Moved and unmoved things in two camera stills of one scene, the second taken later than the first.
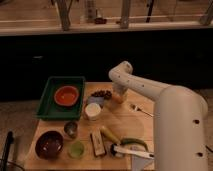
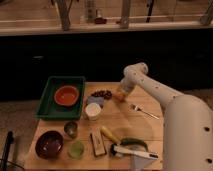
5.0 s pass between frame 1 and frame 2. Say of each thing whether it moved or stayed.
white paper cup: stayed
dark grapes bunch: stayed
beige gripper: moved
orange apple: stayed
